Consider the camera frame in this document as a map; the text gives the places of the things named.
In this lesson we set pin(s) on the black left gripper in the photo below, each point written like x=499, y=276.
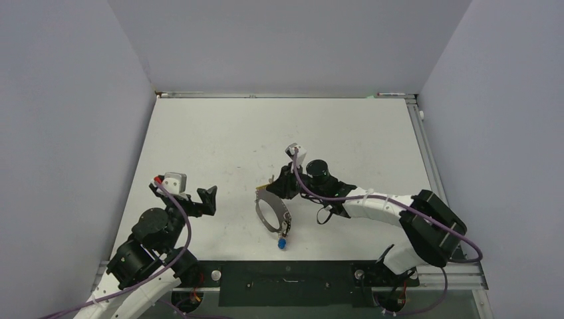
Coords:
x=207, y=198

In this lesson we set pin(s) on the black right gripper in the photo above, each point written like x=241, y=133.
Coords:
x=284, y=185

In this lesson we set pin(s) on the large metal keyring organizer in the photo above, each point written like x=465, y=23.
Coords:
x=272, y=212

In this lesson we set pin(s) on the blue plastic key tag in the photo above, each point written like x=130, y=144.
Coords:
x=282, y=243

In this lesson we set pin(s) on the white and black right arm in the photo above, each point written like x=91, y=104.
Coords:
x=428, y=223

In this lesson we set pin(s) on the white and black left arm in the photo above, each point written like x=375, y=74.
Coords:
x=150, y=263

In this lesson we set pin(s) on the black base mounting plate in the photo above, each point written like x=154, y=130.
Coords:
x=292, y=283

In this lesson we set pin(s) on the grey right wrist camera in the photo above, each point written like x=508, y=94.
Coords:
x=297, y=153

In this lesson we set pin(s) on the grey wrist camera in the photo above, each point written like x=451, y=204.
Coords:
x=297, y=153
x=174, y=183

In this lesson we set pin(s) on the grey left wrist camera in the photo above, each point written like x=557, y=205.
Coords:
x=174, y=183

